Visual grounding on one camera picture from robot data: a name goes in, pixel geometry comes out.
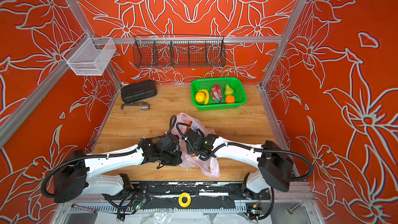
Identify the clear plastic wall bin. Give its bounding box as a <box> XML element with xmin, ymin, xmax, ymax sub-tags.
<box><xmin>62</xmin><ymin>32</ymin><xmax>117</xmax><ymax>76</ymax></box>

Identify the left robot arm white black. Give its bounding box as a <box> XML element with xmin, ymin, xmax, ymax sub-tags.
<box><xmin>40</xmin><ymin>133</ymin><xmax>182</xmax><ymax>203</ymax></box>

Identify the metal bolt on frame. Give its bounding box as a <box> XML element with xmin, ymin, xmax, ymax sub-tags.
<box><xmin>288</xmin><ymin>204</ymin><xmax>301</xmax><ymax>215</ymax></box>

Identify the orange mandarin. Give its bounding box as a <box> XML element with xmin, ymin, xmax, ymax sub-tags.
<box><xmin>225</xmin><ymin>95</ymin><xmax>235</xmax><ymax>104</ymax></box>

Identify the yellow mandarin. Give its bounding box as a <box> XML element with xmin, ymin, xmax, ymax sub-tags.
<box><xmin>195</xmin><ymin>91</ymin><xmax>206</xmax><ymax>103</ymax></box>

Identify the green plastic basket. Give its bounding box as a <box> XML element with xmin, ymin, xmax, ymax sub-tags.
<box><xmin>191</xmin><ymin>77</ymin><xmax>247</xmax><ymax>111</ymax></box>

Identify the yellow tape roll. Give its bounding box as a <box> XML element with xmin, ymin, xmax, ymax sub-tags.
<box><xmin>178</xmin><ymin>192</ymin><xmax>191</xmax><ymax>208</ymax></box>

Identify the green fruit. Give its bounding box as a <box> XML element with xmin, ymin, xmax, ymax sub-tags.
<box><xmin>224</xmin><ymin>85</ymin><xmax>234</xmax><ymax>96</ymax></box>

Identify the black wire wall basket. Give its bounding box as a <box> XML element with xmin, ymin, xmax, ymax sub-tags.
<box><xmin>133</xmin><ymin>35</ymin><xmax>227</xmax><ymax>68</ymax></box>

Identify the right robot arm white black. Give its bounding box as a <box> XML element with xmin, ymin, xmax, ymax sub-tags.
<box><xmin>177</xmin><ymin>128</ymin><xmax>314</xmax><ymax>194</ymax></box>

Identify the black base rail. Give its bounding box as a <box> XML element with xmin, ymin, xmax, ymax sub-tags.
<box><xmin>104</xmin><ymin>180</ymin><xmax>271</xmax><ymax>212</ymax></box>

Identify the metal wrench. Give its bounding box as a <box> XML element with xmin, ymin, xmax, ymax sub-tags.
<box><xmin>70</xmin><ymin>203</ymin><xmax>98</xmax><ymax>215</ymax></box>

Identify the pink plastic bag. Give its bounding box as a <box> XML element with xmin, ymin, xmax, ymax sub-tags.
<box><xmin>172</xmin><ymin>113</ymin><xmax>220</xmax><ymax>178</ymax></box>

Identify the black plastic case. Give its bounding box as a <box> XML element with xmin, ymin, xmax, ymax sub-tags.
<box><xmin>121</xmin><ymin>80</ymin><xmax>157</xmax><ymax>104</ymax></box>

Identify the yellow banana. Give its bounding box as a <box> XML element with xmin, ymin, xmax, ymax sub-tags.
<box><xmin>201</xmin><ymin>89</ymin><xmax>210</xmax><ymax>105</ymax></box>

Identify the pink dragon fruit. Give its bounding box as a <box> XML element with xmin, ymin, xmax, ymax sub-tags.
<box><xmin>211</xmin><ymin>85</ymin><xmax>223</xmax><ymax>104</ymax></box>

